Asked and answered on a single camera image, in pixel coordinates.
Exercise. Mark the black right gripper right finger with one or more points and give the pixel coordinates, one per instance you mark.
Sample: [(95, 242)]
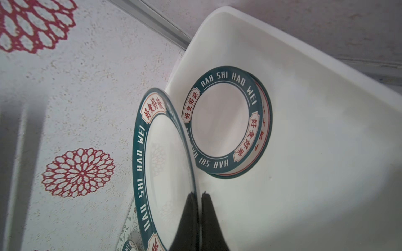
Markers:
[(212, 237)]

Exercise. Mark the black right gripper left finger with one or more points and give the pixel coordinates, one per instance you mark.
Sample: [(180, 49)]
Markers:
[(187, 236)]

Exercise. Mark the large green Hao Shi plate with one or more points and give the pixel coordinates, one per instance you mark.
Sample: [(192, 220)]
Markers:
[(162, 170)]

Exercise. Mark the white plastic bin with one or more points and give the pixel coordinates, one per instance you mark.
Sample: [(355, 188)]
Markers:
[(330, 178)]

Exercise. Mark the small green Hao Shi plate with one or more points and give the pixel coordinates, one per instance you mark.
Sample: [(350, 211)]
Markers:
[(129, 245)]

